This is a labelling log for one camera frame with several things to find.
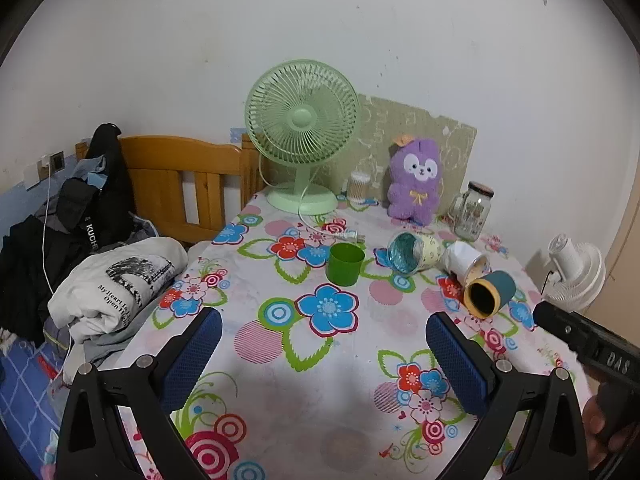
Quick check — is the glass jar mug with lid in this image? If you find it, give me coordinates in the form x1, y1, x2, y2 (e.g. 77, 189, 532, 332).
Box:
448, 181, 495, 242

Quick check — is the beige patterned board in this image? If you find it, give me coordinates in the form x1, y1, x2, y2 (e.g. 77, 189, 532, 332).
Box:
344, 93, 479, 213

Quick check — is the purple plush toy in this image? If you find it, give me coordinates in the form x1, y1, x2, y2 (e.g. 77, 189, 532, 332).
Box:
387, 133, 444, 225

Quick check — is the floral tablecloth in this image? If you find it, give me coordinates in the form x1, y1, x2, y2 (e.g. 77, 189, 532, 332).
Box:
114, 192, 597, 480

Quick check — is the person's right hand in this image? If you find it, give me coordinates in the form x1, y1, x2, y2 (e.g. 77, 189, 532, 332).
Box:
583, 394, 612, 472

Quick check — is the white wall switch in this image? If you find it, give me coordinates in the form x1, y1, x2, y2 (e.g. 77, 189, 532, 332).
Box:
23, 160, 44, 191

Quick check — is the cotton swab container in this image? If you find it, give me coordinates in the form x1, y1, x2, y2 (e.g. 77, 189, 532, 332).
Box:
348, 170, 370, 205

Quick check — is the white printed folded shirt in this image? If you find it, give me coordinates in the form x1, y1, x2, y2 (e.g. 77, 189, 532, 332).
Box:
47, 236, 190, 347

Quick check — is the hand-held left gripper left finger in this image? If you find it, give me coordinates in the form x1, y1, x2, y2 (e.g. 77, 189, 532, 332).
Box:
54, 306, 224, 480

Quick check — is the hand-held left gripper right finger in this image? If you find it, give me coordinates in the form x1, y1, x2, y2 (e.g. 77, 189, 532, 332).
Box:
425, 311, 589, 480

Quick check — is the black clothes pile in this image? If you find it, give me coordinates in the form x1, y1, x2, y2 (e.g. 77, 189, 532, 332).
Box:
0, 214, 93, 347

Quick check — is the green plastic cup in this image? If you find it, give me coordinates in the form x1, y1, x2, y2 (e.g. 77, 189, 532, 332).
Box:
326, 242, 366, 286

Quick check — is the wooden bed headboard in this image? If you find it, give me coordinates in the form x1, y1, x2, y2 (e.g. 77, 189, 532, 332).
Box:
75, 133, 262, 249

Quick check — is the teal and yellow cup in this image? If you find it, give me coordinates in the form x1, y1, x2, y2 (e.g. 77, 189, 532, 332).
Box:
463, 270, 517, 319

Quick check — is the green desk fan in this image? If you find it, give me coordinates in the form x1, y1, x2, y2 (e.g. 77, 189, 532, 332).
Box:
244, 59, 362, 216

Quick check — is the blue checked bedsheet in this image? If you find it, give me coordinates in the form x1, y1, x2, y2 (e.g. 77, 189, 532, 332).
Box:
0, 336, 76, 480

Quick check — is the floral paper cup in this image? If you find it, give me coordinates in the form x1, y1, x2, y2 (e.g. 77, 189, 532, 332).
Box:
387, 232, 445, 276

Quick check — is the white fan cord with plug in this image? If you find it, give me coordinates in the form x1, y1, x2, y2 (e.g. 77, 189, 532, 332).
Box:
298, 180, 365, 244

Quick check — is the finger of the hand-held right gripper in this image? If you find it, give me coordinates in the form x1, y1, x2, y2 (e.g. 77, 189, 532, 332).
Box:
532, 301, 581, 353

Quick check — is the white paper cup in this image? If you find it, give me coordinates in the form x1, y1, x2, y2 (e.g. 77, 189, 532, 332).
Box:
440, 240, 492, 285

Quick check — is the white charging cable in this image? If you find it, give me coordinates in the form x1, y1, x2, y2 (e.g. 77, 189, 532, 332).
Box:
41, 156, 73, 358

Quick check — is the white floor fan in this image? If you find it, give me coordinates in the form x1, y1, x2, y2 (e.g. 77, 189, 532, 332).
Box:
542, 233, 607, 317

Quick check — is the grey folded garment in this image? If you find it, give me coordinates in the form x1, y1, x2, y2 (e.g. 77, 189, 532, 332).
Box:
42, 310, 147, 368

